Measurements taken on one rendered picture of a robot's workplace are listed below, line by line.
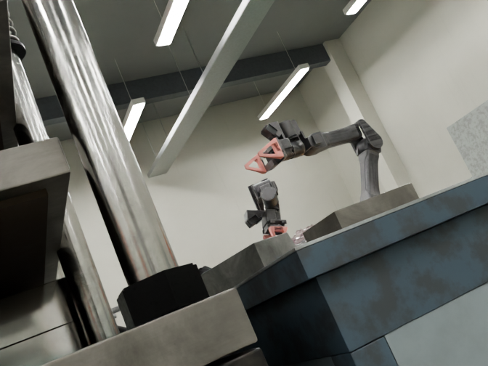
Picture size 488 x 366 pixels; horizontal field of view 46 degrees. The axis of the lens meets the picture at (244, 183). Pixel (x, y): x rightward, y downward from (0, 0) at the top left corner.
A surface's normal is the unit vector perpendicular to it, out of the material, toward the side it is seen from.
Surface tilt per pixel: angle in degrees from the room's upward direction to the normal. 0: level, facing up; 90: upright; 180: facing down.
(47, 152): 90
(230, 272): 90
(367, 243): 90
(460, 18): 90
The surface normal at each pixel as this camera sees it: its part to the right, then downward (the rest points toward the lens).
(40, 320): 0.32, -0.36
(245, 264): -0.73, 0.16
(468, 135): -0.85, 0.26
